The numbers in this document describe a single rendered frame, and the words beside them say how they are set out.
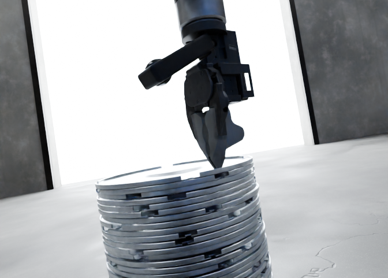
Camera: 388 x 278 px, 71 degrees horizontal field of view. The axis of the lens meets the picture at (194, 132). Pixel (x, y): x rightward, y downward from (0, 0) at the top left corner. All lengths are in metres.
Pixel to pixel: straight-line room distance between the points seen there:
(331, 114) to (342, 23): 1.39
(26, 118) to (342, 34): 4.64
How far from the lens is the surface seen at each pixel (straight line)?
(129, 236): 0.45
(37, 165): 4.11
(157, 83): 0.35
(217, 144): 0.38
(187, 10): 0.43
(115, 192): 0.42
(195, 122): 0.42
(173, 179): 0.38
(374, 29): 5.27
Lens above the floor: 0.30
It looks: 2 degrees up
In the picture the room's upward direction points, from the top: 9 degrees counter-clockwise
